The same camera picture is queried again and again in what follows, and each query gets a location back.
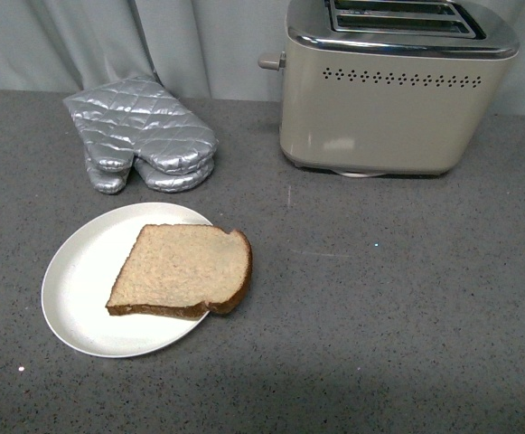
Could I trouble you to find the brown bread slice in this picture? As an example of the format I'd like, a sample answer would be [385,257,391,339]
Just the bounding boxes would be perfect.
[106,224,253,319]

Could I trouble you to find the white round plate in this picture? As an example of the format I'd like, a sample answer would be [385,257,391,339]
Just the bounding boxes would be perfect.
[41,203,208,358]

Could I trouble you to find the silver quilted upper oven mitt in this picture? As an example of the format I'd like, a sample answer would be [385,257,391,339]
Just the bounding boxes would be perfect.
[64,76,218,175]

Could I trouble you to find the grey curtain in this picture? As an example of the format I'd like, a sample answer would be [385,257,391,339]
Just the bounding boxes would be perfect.
[0,0,525,117]

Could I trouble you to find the cream chrome two-slot toaster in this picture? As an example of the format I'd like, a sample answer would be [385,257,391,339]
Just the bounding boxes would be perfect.
[258,1,519,176]

